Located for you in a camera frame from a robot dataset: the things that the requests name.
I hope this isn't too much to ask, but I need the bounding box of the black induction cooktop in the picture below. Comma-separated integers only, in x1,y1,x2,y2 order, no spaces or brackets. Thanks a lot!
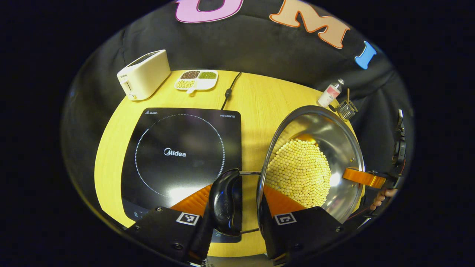
121,108,243,244

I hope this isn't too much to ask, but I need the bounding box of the black backdrop cloth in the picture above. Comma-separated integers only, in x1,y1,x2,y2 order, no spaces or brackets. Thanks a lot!
61,0,414,230

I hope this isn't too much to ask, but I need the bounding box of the black power cable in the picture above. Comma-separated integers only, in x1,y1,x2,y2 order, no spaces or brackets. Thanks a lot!
221,72,243,111

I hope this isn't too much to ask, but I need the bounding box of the white toaster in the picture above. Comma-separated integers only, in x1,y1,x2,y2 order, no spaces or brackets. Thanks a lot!
117,49,171,101

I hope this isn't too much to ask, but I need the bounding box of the stainless steel pot with beans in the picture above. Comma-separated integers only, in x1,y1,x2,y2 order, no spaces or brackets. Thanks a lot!
208,105,366,238

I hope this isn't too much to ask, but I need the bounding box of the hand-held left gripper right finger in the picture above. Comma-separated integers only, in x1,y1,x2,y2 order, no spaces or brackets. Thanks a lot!
258,185,346,266

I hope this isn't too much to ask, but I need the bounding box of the small glass jar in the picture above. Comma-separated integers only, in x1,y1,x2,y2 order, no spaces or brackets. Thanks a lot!
336,99,359,121

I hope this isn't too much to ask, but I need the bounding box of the clear bottle with pink label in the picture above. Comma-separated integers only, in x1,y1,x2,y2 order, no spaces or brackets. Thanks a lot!
317,79,345,108

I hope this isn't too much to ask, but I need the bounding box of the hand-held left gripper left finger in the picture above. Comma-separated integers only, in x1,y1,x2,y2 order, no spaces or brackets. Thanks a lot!
126,184,216,266

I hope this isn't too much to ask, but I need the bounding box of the white divided bean dish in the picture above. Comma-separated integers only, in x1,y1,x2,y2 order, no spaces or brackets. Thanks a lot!
174,69,219,93

